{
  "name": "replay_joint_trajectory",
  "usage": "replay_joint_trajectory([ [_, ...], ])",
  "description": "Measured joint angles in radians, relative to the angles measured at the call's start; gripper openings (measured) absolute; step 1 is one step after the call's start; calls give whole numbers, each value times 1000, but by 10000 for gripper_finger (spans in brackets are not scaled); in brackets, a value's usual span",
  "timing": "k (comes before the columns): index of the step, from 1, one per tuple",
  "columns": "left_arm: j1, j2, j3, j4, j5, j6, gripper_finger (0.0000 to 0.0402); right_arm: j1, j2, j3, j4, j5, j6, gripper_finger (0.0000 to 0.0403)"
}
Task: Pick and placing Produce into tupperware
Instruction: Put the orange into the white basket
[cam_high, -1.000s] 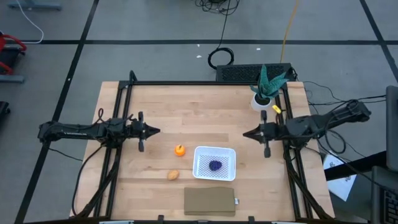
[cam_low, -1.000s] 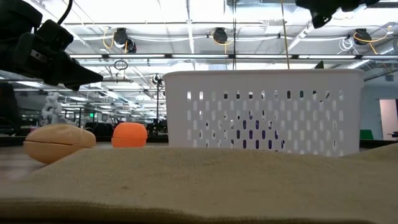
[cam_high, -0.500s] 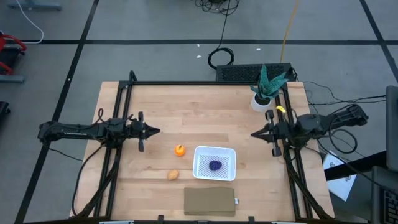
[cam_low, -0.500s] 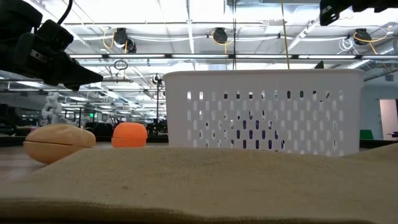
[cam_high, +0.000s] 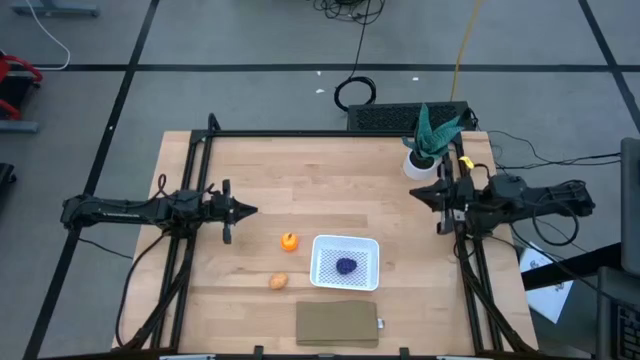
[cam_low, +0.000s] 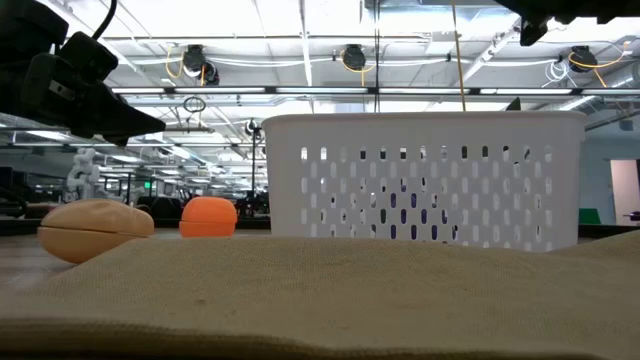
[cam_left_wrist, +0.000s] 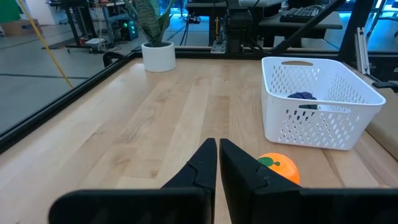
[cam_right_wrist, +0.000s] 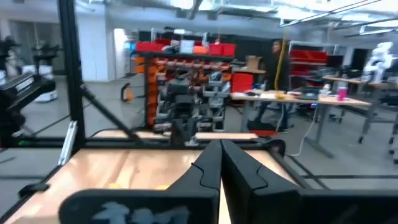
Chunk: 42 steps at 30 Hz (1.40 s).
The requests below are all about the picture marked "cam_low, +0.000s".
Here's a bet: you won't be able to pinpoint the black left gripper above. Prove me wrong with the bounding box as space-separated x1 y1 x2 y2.
22 31 167 147

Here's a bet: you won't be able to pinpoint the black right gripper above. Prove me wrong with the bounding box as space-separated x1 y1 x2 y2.
494 0 640 47

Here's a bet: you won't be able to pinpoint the tan toy potato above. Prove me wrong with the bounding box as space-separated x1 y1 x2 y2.
37 198 155 265

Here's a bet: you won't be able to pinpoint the orange toy fruit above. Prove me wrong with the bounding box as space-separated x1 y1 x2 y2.
178 196 238 239

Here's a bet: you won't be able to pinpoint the purple toy grapes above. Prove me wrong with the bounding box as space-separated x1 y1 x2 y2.
379 174 451 242

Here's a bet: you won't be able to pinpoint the white humanoid robot figure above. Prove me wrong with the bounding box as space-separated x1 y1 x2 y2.
66 146 102 202

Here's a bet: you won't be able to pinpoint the black stand pole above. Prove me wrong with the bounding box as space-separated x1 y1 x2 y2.
244 118 262 202

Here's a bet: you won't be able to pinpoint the white perforated plastic basket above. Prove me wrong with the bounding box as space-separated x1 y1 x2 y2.
261 110 587 253

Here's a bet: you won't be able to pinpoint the green box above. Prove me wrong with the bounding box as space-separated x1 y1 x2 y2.
578 207 603 226

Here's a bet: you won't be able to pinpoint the long ceiling light strip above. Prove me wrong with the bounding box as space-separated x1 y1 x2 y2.
110 86 640 97

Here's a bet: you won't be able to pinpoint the olive folded cloth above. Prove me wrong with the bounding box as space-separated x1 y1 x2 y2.
0 229 640 360

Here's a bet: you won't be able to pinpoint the black ceiling cable reel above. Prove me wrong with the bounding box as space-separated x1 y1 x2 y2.
568 44 595 75
341 43 370 72
181 43 221 87

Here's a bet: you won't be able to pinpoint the yellow hanging cable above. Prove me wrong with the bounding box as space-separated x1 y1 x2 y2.
451 0 468 113

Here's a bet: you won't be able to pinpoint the black aluminium table frame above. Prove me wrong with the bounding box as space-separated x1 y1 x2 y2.
0 215 640 239

